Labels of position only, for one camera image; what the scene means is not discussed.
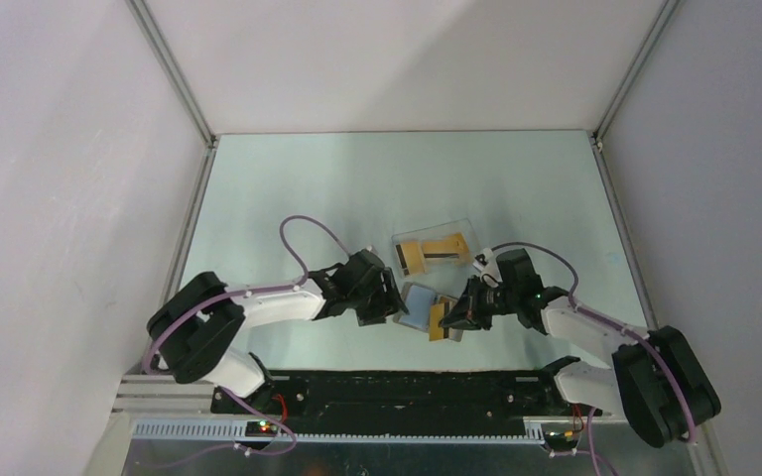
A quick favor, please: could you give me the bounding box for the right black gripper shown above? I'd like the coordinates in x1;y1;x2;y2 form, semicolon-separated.
439;275;518;331

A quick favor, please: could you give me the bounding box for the grey card holder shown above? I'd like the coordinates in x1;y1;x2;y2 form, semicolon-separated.
393;283;463;342

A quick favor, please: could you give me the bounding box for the clear plastic card box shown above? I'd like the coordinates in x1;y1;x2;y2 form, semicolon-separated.
391;218;479;278

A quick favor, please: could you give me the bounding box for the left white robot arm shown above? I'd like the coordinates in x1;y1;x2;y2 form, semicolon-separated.
143;249;408;414

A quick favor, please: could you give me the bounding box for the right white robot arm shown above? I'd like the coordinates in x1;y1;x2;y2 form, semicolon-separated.
440;242;722;448

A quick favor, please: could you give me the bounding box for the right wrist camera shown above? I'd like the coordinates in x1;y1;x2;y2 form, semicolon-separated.
472;248;500;281

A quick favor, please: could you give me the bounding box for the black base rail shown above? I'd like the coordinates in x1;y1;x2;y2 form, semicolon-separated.
245;369;576;437

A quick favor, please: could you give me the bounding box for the grey cable duct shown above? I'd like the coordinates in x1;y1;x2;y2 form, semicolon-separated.
132;419;547;445

